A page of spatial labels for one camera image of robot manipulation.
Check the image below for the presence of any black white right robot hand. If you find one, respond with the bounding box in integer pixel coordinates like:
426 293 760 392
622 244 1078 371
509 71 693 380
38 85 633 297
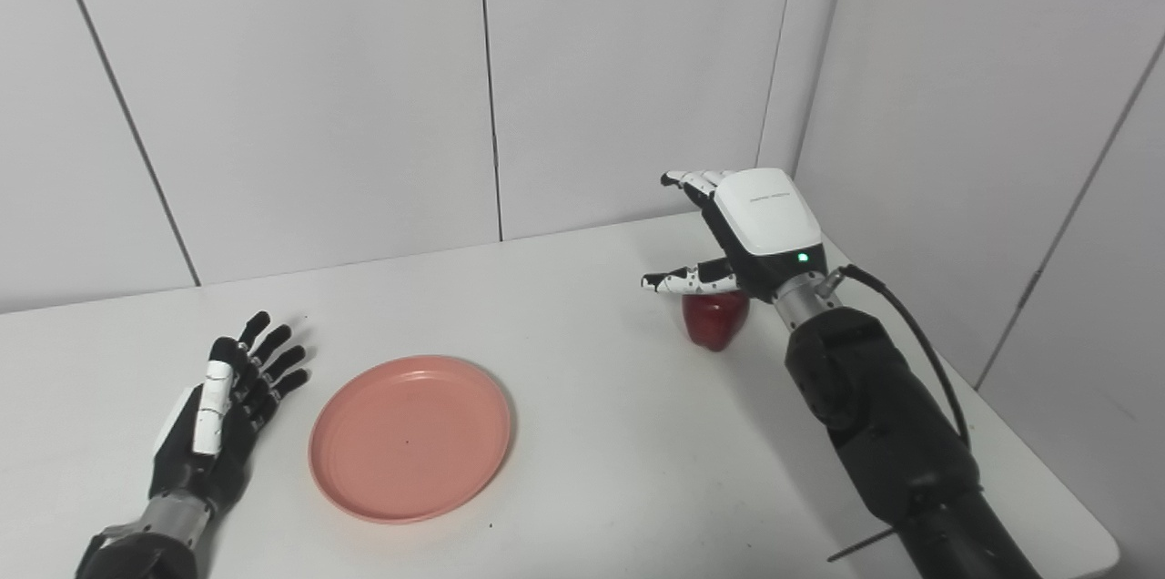
640 167 830 306

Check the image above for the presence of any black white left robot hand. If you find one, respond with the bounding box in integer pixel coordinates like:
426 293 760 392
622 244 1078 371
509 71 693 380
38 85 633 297
149 310 311 513

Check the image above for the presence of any red apple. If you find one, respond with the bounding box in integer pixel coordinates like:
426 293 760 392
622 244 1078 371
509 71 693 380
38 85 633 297
682 289 752 353

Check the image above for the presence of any pink round plate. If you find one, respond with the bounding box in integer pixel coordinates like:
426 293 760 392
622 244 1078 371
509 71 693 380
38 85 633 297
307 354 514 525

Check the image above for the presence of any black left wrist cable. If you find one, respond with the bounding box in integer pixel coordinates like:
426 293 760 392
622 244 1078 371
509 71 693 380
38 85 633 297
74 523 139 579

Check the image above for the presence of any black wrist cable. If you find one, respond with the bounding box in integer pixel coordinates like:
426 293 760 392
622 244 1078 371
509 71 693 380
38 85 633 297
822 264 973 454
74 523 139 579

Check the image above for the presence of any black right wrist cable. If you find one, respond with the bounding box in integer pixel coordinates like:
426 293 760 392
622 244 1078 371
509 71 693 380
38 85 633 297
822 264 973 454

